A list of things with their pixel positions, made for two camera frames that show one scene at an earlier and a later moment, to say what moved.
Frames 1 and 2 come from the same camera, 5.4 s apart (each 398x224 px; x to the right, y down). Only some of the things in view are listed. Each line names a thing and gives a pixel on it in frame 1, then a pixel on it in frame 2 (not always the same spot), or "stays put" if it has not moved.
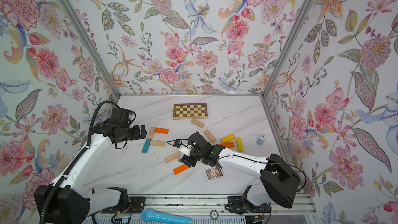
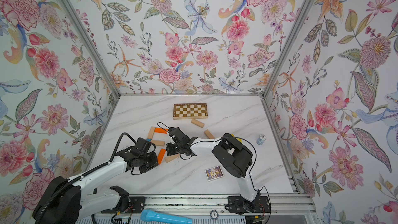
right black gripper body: [195, 157] to [175, 149]
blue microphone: [148, 217] stays put
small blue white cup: [261, 139] stays put
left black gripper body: [127, 134] to [148, 162]
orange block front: [180, 169] to [161, 155]
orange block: [161, 130] stays put
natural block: [151, 133] stays put
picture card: [214, 173] stays put
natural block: [156, 142] stays put
